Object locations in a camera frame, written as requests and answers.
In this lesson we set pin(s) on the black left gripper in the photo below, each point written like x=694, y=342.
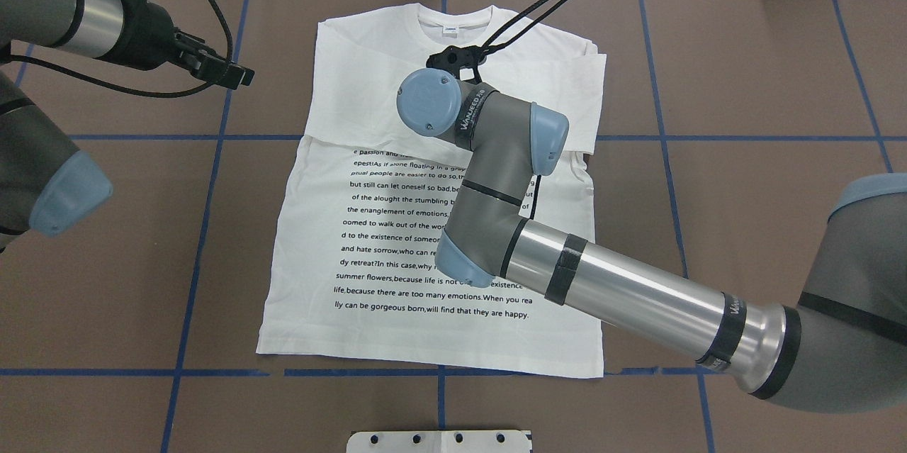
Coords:
x=144, y=42

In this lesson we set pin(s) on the white long-sleeve printed shirt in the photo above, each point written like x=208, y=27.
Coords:
x=353, y=272

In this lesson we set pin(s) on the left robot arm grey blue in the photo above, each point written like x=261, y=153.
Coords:
x=49, y=183

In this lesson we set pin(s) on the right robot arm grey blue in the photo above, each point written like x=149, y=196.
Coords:
x=840, y=349

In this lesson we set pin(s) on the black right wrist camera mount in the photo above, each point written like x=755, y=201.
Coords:
x=454, y=59

